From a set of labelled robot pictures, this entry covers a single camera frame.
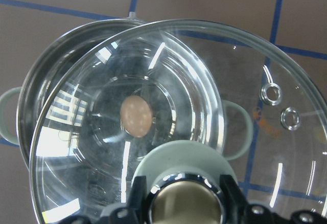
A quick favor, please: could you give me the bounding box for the beige egg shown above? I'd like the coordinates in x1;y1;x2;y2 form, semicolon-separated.
120;95;152;138

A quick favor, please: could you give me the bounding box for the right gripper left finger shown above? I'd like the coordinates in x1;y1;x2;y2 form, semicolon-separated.
57;175;151;224

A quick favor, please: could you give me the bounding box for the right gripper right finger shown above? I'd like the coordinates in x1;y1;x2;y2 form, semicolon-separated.
220;174;326;223

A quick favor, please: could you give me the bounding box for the glass pot lid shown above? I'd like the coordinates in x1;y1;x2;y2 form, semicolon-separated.
30;20;326;223

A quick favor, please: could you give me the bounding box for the pale green electric pot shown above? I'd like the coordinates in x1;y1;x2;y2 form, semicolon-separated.
1;18;253;208

